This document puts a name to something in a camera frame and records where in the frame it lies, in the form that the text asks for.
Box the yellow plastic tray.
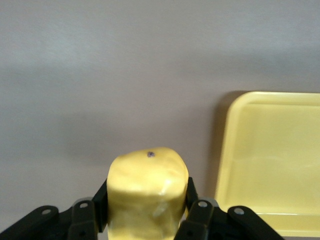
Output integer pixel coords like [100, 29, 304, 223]
[215, 91, 320, 238]

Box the yellow toy potato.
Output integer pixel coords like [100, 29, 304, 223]
[106, 146, 190, 240]

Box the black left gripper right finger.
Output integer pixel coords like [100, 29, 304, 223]
[173, 176, 286, 240]

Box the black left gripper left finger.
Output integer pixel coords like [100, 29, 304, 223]
[0, 177, 110, 240]

